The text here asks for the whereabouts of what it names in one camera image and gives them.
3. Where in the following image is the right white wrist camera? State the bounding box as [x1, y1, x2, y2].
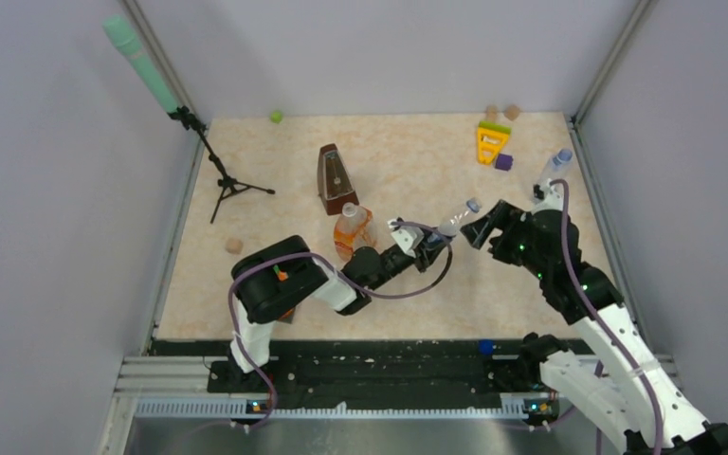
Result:
[531, 179, 564, 214]

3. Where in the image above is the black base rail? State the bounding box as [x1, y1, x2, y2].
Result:
[150, 339, 558, 413]

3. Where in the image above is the tan wooden block left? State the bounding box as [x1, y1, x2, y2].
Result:
[484, 104, 500, 123]

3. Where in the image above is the orange juice bottle yellow cap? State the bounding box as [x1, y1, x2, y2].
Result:
[334, 202, 377, 261]

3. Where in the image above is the tan wooden block right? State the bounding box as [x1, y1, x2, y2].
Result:
[503, 104, 522, 121]

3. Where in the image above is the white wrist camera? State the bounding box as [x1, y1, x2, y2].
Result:
[387, 218, 425, 259]
[531, 179, 564, 214]

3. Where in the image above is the blue cap labelled bottle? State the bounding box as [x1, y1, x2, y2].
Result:
[428, 197, 482, 244]

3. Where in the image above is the orange tape dispenser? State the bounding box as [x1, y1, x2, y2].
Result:
[274, 266, 288, 282]

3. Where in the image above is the tan wooden cube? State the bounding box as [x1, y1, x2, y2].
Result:
[225, 237, 244, 255]

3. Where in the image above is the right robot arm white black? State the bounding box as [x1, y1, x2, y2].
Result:
[459, 195, 728, 454]

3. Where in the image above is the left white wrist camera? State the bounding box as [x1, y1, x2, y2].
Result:
[387, 218, 425, 259]

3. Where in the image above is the yellow triangular toy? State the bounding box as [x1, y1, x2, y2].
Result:
[476, 120, 512, 165]

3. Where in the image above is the brown wooden metronome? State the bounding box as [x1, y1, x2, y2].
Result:
[317, 143, 359, 216]

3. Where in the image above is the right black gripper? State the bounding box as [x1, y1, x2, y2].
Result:
[461, 199, 550, 279]

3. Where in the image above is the dark grey square mat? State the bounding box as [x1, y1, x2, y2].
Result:
[278, 308, 296, 324]

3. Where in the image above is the purple cube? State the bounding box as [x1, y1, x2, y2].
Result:
[494, 154, 514, 172]

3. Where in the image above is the mint green microphone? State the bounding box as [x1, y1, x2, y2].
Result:
[102, 15, 180, 118]

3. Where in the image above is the purple cable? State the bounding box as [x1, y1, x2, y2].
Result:
[546, 178, 666, 455]
[227, 219, 454, 428]

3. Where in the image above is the tan wooden block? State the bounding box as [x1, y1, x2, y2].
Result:
[484, 104, 500, 123]
[503, 104, 522, 121]

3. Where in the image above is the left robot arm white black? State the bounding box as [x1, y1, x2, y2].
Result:
[227, 219, 453, 392]

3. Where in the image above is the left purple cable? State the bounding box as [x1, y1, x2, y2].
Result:
[227, 219, 454, 428]

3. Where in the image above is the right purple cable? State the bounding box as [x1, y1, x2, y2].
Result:
[546, 178, 666, 455]

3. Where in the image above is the grey toothed cable tray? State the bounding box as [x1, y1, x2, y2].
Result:
[135, 393, 548, 421]

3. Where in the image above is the black tripod microphone stand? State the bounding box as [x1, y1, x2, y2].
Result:
[168, 106, 277, 224]

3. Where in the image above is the clear small water bottle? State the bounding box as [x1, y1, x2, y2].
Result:
[536, 148, 575, 186]

